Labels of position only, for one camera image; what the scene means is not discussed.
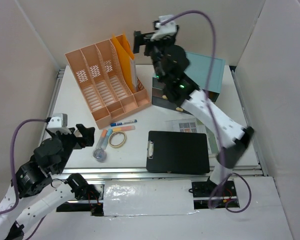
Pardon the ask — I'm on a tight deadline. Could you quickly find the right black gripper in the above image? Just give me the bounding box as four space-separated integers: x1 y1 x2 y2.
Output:
133 30 177 83

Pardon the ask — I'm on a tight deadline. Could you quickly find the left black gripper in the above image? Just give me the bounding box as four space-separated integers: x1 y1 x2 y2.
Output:
47 123 96 173

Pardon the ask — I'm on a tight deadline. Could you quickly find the orange folder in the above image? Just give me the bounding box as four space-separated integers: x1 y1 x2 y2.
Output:
111 33 138 94

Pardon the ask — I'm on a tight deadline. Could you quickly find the black clipboard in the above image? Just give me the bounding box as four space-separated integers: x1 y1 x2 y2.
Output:
146 130 210 175

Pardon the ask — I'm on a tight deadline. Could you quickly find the clear document pouch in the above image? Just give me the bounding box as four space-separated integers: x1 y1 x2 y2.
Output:
165 118 219 158

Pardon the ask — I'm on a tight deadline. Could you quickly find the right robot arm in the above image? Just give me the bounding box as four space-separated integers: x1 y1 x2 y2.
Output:
133 26 254 196

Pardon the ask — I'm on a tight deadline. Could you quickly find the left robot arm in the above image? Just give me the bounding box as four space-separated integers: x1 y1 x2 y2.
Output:
0 124 100 240

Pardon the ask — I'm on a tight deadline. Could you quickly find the grey tape roll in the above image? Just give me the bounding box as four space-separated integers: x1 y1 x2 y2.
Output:
73 129 82 138

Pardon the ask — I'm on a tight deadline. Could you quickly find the orange blue glue stick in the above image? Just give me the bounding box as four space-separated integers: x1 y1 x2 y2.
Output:
96 128 113 150

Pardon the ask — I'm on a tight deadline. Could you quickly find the pink yellow highlighter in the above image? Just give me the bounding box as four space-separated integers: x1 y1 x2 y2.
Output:
112 125 136 133

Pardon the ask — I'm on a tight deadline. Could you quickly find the blue white marker pen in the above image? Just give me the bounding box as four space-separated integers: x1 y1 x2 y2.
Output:
110 119 138 127

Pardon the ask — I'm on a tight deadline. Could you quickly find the pink plastic file organizer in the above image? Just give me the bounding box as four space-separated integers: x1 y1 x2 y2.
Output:
65 38 151 129

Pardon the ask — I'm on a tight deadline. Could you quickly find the teal drawer cabinet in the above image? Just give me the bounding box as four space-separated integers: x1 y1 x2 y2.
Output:
151 52 225 111

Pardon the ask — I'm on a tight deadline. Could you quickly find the white foil covered plate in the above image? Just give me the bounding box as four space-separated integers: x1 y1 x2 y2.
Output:
103 180 195 217

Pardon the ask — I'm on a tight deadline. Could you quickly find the beige masking tape ring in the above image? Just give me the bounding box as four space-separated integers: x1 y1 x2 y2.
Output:
108 130 127 149

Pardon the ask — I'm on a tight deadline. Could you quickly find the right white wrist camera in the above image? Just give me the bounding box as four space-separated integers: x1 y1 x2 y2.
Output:
150 14 177 42

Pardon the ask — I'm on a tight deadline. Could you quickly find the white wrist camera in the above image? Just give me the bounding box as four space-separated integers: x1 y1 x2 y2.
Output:
150 14 177 42
46 113 68 133

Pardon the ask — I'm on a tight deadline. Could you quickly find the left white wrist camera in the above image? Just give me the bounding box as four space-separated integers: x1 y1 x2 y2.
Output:
46 113 68 133

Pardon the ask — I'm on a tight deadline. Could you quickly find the aluminium rail frame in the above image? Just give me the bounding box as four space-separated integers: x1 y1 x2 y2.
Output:
49 65 264 180

